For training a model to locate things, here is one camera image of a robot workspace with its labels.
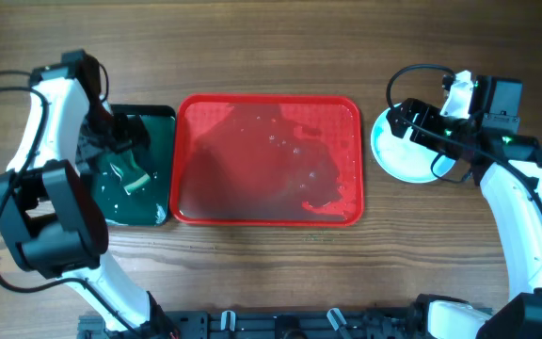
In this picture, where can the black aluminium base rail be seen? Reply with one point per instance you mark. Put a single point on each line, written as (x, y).
(275, 325)

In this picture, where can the dark green tray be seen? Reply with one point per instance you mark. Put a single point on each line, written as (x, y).
(148, 206)

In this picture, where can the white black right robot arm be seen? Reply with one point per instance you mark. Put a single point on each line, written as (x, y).
(508, 169)

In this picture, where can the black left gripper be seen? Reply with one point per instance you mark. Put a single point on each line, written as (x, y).
(137, 137)

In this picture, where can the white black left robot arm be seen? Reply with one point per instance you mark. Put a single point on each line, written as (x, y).
(51, 230)

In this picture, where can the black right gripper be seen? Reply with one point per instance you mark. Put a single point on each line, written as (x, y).
(411, 108)

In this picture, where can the red plastic tray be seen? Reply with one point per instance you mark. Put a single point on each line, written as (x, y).
(268, 160)

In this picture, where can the green yellow sponge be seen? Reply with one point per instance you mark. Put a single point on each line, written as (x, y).
(132, 177)

